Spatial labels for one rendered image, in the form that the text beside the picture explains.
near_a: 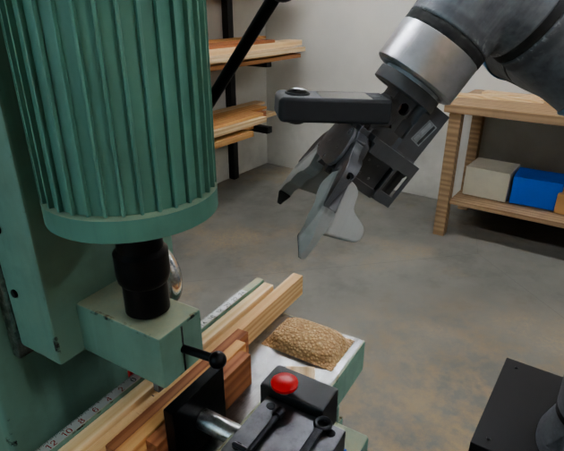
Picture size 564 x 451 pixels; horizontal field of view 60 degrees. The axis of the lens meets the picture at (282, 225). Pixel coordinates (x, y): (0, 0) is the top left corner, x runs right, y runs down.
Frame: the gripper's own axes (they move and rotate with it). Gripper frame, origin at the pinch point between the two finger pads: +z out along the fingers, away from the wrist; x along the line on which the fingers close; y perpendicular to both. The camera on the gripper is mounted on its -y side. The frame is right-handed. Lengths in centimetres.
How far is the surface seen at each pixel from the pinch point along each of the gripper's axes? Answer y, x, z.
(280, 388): 7.3, -9.4, 13.0
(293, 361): 18.3, 9.1, 20.3
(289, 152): 113, 380, 46
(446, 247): 178, 206, 17
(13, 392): -14.4, 5.5, 40.2
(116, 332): -8.9, -0.9, 20.7
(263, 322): 14.5, 17.5, 21.0
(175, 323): -4.2, -2.4, 15.5
